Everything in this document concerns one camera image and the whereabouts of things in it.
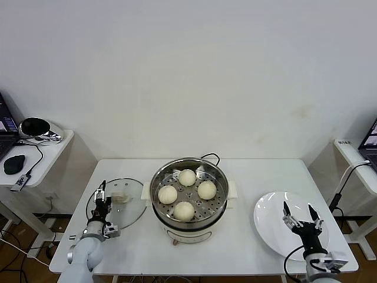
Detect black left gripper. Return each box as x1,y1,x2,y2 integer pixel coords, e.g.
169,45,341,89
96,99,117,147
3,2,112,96
91,179,114,222

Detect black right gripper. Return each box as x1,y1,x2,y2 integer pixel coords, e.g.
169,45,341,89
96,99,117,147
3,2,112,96
282,201,325,255

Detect glass lid with cream handle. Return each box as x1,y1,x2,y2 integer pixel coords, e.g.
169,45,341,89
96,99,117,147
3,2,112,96
85,177,147,232

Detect white steamed baozi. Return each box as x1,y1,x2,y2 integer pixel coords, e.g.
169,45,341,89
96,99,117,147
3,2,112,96
157,186,178,205
173,201,195,222
178,169,197,187
196,180,217,200

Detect perforated steel steamer basket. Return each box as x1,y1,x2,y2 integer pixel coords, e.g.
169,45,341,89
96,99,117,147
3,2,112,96
148,158,229,226

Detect white round plate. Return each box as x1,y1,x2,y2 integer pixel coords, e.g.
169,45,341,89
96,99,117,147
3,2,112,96
253,191,330,261

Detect white work table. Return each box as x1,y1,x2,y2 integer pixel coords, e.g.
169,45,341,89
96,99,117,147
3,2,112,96
48,159,359,283

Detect white side table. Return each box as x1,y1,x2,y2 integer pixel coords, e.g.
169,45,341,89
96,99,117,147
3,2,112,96
0,129,98,251
306,138,377,260

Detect grey usb adapter dongle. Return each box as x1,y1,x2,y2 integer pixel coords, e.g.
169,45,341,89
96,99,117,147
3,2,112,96
10,174,30,193

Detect white electric cooker base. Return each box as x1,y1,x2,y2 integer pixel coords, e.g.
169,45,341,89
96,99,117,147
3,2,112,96
140,180,238,246

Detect black open laptop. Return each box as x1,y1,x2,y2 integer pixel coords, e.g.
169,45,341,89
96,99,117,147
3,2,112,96
0,93,19,159
358,117,377,172

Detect black computer mouse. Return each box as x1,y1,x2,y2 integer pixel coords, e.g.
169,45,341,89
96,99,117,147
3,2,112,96
3,154,26,175

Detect shiny black helmet object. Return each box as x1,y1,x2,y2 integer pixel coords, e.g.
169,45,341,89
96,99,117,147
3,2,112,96
18,117,64,143

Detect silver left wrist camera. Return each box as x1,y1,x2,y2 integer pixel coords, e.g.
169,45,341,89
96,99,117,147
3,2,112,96
103,223,121,240

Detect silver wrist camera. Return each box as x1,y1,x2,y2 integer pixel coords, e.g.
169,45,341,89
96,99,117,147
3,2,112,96
312,251,349,272
103,223,121,240

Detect black cable with adapter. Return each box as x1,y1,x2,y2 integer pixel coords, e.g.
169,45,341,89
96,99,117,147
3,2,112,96
328,161,369,233

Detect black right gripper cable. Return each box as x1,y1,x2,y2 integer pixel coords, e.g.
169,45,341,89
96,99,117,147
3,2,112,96
284,246,307,283

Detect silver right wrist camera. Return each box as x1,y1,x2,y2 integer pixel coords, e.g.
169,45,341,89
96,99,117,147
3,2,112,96
312,251,349,272

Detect white laptop cable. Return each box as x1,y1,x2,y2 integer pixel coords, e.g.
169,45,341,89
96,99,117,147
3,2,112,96
338,160,369,183

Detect thin black desk cable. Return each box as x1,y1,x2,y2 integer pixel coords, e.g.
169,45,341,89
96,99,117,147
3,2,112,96
16,136,59,177

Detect white floor cable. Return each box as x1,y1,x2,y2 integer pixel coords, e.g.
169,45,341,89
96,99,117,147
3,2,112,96
0,237,51,268

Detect black cooker power cord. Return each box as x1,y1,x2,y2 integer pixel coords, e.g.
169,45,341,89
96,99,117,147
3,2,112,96
200,152,221,166

